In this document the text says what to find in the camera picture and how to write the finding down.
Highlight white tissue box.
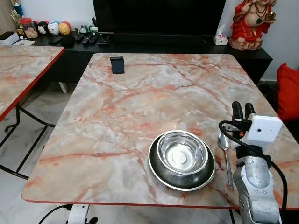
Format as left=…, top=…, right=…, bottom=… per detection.
left=214, top=24, right=229, bottom=46

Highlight marble side table black legs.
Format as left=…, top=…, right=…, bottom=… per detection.
left=0, top=44, right=65, bottom=181

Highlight gold blue trophy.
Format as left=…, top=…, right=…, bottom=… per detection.
left=11, top=0, right=25, bottom=20

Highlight stainless steel spoon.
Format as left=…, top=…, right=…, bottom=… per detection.
left=218, top=133, right=235, bottom=191

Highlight black tabletop stand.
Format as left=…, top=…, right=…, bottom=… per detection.
left=96, top=31, right=114, bottom=46

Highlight black pouch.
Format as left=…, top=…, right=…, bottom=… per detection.
left=60, top=35, right=76, bottom=48

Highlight black television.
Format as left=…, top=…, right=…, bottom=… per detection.
left=93, top=0, right=228, bottom=36

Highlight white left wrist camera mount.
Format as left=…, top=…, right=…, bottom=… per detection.
left=67, top=204, right=90, bottom=224

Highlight red laughing Buddha statue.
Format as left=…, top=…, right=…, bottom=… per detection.
left=228, top=0, right=277, bottom=51

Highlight stainless steel bowl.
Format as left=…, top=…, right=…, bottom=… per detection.
left=157, top=131, right=209, bottom=175

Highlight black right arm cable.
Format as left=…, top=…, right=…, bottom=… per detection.
left=219, top=120, right=288, bottom=224

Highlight white flat box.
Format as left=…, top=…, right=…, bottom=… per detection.
left=0, top=31, right=21, bottom=46

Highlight red cushion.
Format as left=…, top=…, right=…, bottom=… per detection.
left=276, top=63, right=299, bottom=123

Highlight black TV console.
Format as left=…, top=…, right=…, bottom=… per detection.
left=28, top=32, right=273, bottom=85

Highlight white blue round plush toy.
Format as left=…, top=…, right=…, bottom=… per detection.
left=48, top=21, right=61, bottom=36

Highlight black phone stand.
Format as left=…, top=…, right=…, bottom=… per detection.
left=111, top=56, right=126, bottom=75

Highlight yellow red round plush toy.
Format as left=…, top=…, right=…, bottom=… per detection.
left=59, top=21, right=72, bottom=37

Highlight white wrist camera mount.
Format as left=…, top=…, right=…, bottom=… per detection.
left=245, top=114, right=284, bottom=148
left=67, top=204, right=90, bottom=224

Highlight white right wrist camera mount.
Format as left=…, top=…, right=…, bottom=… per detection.
left=245, top=114, right=284, bottom=148

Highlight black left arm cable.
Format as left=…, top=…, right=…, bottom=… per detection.
left=37, top=204, right=73, bottom=224

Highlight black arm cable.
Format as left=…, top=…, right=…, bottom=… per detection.
left=37, top=204, right=73, bottom=224
left=219, top=120, right=288, bottom=224

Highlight glass jar red lid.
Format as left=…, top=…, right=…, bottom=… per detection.
left=20, top=17, right=39, bottom=39

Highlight black round plush toy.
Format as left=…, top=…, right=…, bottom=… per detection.
left=37, top=21, right=50, bottom=36

